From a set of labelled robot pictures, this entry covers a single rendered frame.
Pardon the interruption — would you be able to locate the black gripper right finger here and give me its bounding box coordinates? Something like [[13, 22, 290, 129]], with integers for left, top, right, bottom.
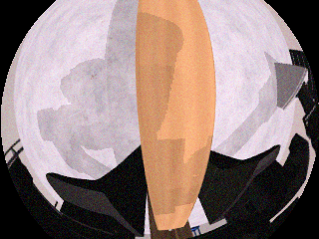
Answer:
[[198, 144, 280, 224]]

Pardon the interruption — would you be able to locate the light brown wooden board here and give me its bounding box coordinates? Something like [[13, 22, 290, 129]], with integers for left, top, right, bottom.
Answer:
[[135, 0, 216, 231]]

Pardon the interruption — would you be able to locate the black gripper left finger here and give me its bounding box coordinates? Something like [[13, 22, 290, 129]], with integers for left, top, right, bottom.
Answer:
[[45, 145, 148, 238]]

